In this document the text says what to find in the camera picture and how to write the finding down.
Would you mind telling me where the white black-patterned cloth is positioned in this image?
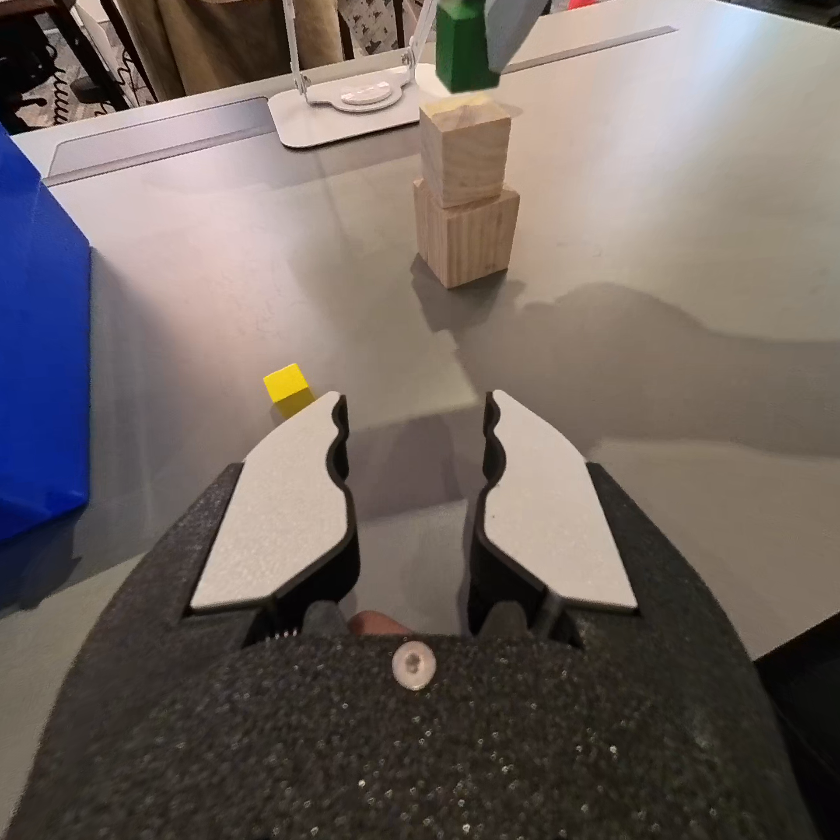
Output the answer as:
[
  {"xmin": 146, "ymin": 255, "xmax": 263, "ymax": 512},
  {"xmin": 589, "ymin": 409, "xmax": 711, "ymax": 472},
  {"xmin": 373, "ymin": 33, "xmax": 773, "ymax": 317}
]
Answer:
[{"xmin": 341, "ymin": 0, "xmax": 404, "ymax": 56}]

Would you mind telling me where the large plain wooden cube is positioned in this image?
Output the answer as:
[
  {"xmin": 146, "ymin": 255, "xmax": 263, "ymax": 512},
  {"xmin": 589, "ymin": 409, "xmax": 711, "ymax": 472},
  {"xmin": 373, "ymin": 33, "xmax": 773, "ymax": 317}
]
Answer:
[{"xmin": 413, "ymin": 180, "xmax": 521, "ymax": 290}]

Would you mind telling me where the white document stand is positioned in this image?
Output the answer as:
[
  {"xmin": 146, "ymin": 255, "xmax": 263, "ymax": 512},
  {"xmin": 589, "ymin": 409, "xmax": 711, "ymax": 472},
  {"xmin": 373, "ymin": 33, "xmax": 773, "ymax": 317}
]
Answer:
[{"xmin": 268, "ymin": 0, "xmax": 460, "ymax": 148}]

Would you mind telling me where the black coiled cable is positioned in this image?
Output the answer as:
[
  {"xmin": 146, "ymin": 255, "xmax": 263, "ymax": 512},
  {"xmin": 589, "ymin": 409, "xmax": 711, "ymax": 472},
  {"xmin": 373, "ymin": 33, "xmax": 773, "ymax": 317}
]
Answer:
[{"xmin": 39, "ymin": 52, "xmax": 68, "ymax": 126}]

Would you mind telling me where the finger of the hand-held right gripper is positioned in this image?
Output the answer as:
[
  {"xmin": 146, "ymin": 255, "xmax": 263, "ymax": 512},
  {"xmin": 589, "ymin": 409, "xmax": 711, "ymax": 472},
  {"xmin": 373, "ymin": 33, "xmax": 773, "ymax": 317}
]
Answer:
[{"xmin": 482, "ymin": 0, "xmax": 552, "ymax": 73}]

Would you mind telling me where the instruction sign on stand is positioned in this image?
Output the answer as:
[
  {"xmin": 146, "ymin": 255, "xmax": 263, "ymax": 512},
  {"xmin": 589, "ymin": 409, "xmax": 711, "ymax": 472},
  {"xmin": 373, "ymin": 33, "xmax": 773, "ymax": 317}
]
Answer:
[{"xmin": 115, "ymin": 0, "xmax": 342, "ymax": 99}]

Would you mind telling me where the grey desk cable cover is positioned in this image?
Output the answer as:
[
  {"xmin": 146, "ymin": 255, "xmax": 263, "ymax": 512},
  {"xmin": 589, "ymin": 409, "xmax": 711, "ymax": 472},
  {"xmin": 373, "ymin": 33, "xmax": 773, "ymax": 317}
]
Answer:
[{"xmin": 42, "ymin": 26, "xmax": 677, "ymax": 188}]

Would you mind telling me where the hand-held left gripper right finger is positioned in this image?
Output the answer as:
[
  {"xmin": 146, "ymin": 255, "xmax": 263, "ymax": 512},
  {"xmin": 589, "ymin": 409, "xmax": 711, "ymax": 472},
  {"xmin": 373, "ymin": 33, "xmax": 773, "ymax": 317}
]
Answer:
[{"xmin": 467, "ymin": 390, "xmax": 639, "ymax": 632}]

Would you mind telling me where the green wooden cube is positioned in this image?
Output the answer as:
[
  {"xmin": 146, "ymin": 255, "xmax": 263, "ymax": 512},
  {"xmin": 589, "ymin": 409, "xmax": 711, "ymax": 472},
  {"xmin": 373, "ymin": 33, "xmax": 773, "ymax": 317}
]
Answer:
[{"xmin": 434, "ymin": 0, "xmax": 501, "ymax": 94}]

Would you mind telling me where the blue plastic bin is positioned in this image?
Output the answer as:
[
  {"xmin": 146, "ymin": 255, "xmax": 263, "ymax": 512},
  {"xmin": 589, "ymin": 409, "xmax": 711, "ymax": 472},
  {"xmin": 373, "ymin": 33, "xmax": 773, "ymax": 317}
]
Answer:
[{"xmin": 0, "ymin": 125, "xmax": 91, "ymax": 542}]

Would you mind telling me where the medium plain wooden cube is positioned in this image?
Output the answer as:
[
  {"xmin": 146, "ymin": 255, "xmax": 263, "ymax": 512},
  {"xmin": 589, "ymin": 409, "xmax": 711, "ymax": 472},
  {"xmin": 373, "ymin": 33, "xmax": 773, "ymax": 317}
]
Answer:
[{"xmin": 419, "ymin": 98, "xmax": 512, "ymax": 210}]

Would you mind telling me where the brown side desk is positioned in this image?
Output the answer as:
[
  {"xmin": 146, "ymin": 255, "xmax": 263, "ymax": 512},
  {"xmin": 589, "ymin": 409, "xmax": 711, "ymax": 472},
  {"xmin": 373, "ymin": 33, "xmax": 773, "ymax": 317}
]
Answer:
[{"xmin": 0, "ymin": 0, "xmax": 158, "ymax": 132}]

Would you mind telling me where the small yellow wooden cube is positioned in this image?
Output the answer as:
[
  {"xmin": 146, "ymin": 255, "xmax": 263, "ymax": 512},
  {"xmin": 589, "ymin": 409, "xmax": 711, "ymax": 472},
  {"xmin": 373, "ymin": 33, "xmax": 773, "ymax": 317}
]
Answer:
[{"xmin": 263, "ymin": 363, "xmax": 311, "ymax": 421}]

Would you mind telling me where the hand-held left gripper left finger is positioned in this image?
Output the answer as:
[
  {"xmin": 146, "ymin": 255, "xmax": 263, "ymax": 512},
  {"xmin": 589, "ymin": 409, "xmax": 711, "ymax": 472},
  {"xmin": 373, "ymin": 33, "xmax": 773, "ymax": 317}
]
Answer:
[{"xmin": 189, "ymin": 392, "xmax": 362, "ymax": 632}]

